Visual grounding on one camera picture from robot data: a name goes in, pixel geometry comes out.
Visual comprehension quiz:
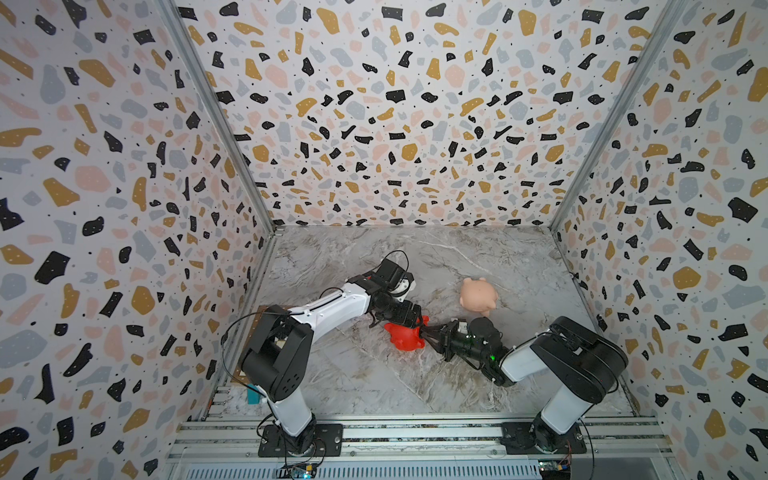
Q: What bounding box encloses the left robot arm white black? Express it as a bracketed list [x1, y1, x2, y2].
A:
[239, 258, 423, 441]

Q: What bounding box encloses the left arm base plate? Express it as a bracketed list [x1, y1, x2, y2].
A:
[258, 423, 344, 458]

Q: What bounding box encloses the right circuit board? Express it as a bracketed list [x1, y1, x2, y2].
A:
[539, 460, 571, 480]

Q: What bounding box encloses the pink piggy bank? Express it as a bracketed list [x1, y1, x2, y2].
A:
[459, 278, 499, 317]

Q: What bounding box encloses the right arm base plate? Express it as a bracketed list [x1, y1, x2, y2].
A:
[500, 420, 588, 455]

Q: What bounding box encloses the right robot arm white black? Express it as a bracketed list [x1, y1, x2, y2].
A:
[420, 316, 628, 446]

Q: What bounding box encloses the left circuit board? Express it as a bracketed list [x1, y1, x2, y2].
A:
[278, 463, 318, 480]

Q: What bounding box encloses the circuit board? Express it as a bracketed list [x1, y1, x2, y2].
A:
[278, 463, 318, 480]
[539, 460, 571, 480]

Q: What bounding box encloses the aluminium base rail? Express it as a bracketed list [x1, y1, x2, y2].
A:
[159, 414, 685, 479]

